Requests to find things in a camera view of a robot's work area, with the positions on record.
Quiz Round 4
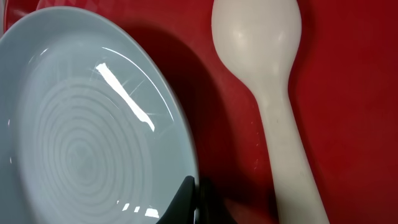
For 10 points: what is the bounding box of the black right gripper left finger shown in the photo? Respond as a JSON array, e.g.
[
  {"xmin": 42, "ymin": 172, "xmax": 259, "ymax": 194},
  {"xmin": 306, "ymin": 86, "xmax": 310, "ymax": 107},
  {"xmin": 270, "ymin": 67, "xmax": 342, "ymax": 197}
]
[{"xmin": 157, "ymin": 175, "xmax": 196, "ymax": 224}]

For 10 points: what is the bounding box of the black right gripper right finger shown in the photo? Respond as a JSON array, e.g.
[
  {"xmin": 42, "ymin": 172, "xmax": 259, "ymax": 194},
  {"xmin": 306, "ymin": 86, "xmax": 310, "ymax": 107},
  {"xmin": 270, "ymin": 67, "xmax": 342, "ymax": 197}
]
[{"xmin": 198, "ymin": 178, "xmax": 237, "ymax": 224}]

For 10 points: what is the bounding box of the light blue plate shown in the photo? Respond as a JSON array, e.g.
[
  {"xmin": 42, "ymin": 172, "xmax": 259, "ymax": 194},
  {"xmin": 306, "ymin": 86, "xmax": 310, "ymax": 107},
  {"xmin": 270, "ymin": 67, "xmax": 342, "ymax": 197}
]
[{"xmin": 1, "ymin": 7, "xmax": 198, "ymax": 223}]

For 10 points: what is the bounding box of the white plastic spoon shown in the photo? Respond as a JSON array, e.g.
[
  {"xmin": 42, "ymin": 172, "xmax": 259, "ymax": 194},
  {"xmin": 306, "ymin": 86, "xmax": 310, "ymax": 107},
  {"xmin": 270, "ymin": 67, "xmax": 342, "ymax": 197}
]
[{"xmin": 211, "ymin": 0, "xmax": 328, "ymax": 223}]

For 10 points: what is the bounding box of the red plastic tray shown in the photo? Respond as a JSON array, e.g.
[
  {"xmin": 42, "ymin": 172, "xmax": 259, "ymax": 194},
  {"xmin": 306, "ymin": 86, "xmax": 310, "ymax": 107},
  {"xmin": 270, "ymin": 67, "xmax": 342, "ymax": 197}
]
[{"xmin": 4, "ymin": 0, "xmax": 397, "ymax": 223}]

